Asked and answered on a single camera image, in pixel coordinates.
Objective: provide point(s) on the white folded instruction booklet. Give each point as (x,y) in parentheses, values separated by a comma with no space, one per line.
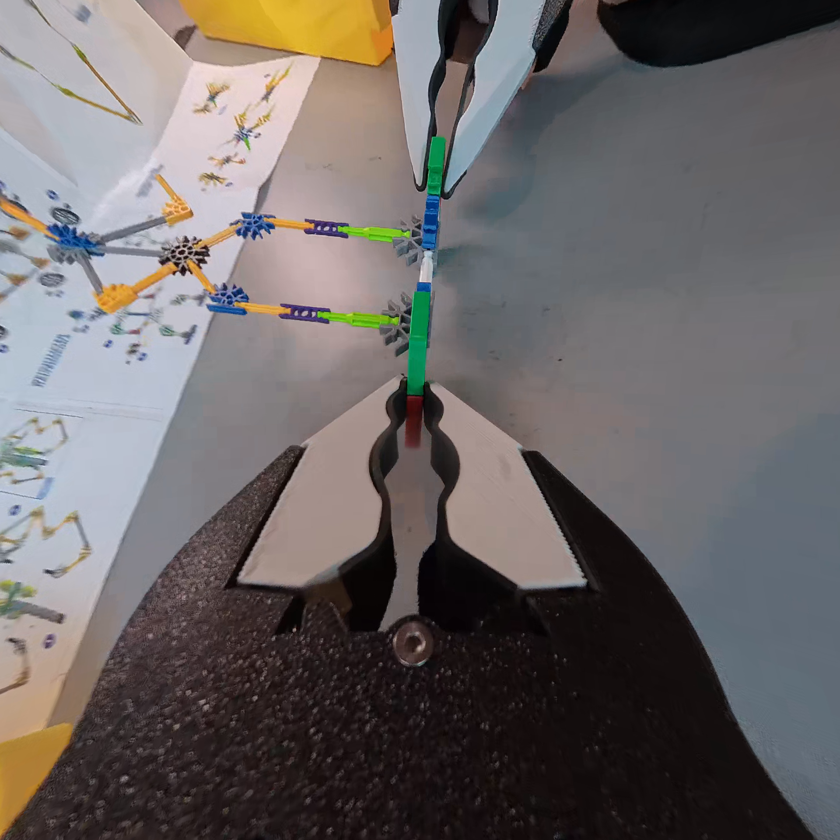
(118,394)

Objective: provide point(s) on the colourful toy rod model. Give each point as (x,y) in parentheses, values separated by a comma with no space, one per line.
(420,335)

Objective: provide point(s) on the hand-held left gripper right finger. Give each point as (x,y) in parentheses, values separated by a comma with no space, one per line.
(519,525)

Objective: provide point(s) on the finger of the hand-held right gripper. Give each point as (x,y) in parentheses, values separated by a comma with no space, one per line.
(420,53)
(505,66)

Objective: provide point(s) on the yellow plastic bin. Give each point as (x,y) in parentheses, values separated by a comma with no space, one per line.
(289,26)
(26,781)

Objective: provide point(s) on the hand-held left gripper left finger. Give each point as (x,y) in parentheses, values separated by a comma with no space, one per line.
(309,525)

